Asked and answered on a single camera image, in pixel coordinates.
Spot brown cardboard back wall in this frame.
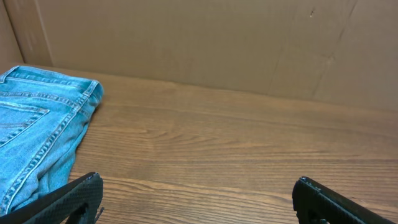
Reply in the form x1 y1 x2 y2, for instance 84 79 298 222
1 0 397 110

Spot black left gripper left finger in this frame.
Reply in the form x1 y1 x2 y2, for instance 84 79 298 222
1 172 103 224

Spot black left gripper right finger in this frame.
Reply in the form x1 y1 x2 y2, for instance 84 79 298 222
292 176 394 224

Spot folded blue denim jeans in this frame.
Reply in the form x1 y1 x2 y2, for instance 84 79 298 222
1 65 104 215

